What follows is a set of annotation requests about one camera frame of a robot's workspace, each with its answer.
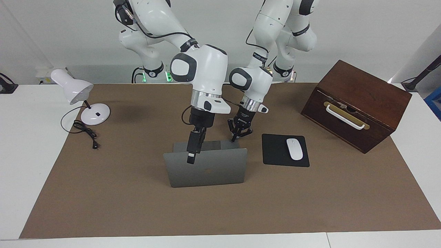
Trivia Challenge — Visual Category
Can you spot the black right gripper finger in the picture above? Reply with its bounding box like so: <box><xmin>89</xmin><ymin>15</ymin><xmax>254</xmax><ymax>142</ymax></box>
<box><xmin>187</xmin><ymin>133</ymin><xmax>199</xmax><ymax>164</ymax></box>
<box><xmin>197</xmin><ymin>128</ymin><xmax>206</xmax><ymax>153</ymax></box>

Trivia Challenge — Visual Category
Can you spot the silver laptop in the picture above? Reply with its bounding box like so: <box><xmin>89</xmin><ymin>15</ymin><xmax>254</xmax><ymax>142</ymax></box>
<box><xmin>163</xmin><ymin>139</ymin><xmax>248</xmax><ymax>188</ymax></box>

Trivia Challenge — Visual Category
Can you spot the black mouse pad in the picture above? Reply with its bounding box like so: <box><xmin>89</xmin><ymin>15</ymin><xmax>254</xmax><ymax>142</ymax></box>
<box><xmin>262</xmin><ymin>134</ymin><xmax>310</xmax><ymax>168</ymax></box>

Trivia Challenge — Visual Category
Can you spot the white computer mouse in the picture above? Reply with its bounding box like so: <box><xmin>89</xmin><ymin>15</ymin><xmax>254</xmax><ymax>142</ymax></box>
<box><xmin>286</xmin><ymin>138</ymin><xmax>304</xmax><ymax>161</ymax></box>

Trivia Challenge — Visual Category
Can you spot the brown table mat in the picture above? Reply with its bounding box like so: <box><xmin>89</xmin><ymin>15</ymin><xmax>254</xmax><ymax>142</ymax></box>
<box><xmin>19</xmin><ymin>83</ymin><xmax>441</xmax><ymax>239</ymax></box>

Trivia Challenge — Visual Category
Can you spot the white desk lamp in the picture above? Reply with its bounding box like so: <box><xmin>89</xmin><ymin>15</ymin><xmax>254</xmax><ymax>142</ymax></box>
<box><xmin>51</xmin><ymin>68</ymin><xmax>111</xmax><ymax>126</ymax></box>

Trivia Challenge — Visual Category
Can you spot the dark wooden box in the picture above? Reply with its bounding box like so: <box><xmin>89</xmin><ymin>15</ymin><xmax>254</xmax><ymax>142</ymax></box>
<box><xmin>301</xmin><ymin>60</ymin><xmax>412</xmax><ymax>154</ymax></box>

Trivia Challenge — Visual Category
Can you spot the white power strip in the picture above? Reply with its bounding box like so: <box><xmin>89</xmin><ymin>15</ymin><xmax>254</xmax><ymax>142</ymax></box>
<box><xmin>35</xmin><ymin>66</ymin><xmax>74</xmax><ymax>85</ymax></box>

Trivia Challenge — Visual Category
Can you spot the blue crate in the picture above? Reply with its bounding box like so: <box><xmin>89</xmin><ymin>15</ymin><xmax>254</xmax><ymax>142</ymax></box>
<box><xmin>424</xmin><ymin>86</ymin><xmax>441</xmax><ymax>121</ymax></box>

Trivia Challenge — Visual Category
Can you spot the black tripod pole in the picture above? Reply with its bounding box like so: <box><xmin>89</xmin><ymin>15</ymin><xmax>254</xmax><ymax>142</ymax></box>
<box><xmin>401</xmin><ymin>55</ymin><xmax>441</xmax><ymax>93</ymax></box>

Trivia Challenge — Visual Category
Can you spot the black clamp stand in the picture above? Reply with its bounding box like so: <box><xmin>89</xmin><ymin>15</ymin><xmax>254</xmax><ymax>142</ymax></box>
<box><xmin>0</xmin><ymin>73</ymin><xmax>18</xmax><ymax>94</ymax></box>

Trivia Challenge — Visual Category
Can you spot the black right base cable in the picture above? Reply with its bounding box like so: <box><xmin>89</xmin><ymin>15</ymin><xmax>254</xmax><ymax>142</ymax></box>
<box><xmin>131</xmin><ymin>67</ymin><xmax>145</xmax><ymax>83</ymax></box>

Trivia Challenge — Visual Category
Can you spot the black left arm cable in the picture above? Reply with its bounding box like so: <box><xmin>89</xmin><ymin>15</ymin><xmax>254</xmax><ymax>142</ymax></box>
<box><xmin>220</xmin><ymin>0</ymin><xmax>276</xmax><ymax>106</ymax></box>

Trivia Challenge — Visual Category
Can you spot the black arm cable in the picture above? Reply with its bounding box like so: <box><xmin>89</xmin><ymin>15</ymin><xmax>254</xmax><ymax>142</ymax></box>
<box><xmin>220</xmin><ymin>0</ymin><xmax>276</xmax><ymax>106</ymax></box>
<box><xmin>113</xmin><ymin>0</ymin><xmax>200</xmax><ymax>125</ymax></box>

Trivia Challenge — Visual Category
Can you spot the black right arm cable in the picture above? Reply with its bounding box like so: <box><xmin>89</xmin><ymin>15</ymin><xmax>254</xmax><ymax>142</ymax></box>
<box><xmin>113</xmin><ymin>0</ymin><xmax>200</xmax><ymax>125</ymax></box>

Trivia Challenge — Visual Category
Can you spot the black lamp power cable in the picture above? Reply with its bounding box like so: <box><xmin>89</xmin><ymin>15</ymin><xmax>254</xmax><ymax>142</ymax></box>
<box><xmin>61</xmin><ymin>106</ymin><xmax>99</xmax><ymax>149</ymax></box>

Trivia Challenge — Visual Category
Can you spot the white box handle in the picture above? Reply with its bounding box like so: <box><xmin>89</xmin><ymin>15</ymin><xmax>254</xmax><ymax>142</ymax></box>
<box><xmin>326</xmin><ymin>104</ymin><xmax>365</xmax><ymax>130</ymax></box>

